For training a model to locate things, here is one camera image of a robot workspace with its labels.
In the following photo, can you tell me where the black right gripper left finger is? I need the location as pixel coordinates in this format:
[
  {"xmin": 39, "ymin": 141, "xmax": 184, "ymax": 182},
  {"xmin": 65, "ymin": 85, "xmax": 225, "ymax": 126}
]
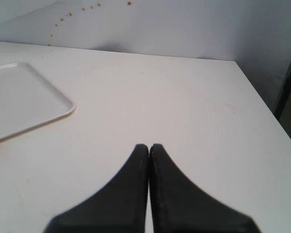
[{"xmin": 44, "ymin": 144, "xmax": 149, "ymax": 233}]

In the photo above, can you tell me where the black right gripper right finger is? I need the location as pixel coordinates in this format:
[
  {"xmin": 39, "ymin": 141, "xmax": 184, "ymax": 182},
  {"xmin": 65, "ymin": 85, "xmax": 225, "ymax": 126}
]
[{"xmin": 149, "ymin": 144, "xmax": 259, "ymax": 233}]

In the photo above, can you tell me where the white rectangular plastic tray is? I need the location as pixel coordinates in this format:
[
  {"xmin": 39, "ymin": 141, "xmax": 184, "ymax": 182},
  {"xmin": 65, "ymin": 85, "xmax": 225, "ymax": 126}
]
[{"xmin": 0, "ymin": 62, "xmax": 77, "ymax": 141}]

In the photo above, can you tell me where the black metal stand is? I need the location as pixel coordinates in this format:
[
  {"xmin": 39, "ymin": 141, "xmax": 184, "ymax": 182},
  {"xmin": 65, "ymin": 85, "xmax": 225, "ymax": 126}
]
[{"xmin": 274, "ymin": 62, "xmax": 291, "ymax": 120}]

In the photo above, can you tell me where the white backdrop sheet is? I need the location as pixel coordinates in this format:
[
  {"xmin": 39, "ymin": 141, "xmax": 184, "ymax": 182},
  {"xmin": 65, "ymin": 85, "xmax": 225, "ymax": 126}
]
[{"xmin": 0, "ymin": 0, "xmax": 291, "ymax": 81}]

